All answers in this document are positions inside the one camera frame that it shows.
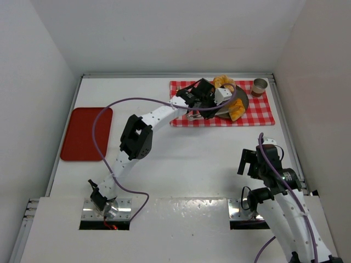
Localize metal tongs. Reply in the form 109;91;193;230
186;108;236;121

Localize round orange bread bun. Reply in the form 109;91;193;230
213;75;236;92

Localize orange croissant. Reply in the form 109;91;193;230
228;99;246;122

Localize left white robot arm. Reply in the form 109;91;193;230
89;78;224;219

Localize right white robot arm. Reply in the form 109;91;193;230
237;143;343;262

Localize dark round plate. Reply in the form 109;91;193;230
222;85;249;111

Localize red white checkered cloth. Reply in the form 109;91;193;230
170;80;275;128

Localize metal cup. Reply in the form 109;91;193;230
250;78;268;98

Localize red tray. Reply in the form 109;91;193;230
60;107;113;162

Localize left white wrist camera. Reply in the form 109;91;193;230
214;88;232;105

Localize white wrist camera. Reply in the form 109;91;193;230
214;88;232;105
258;136;277;145

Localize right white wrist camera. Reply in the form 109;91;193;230
258;136;277;145

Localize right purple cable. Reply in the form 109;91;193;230
252;132;319;263

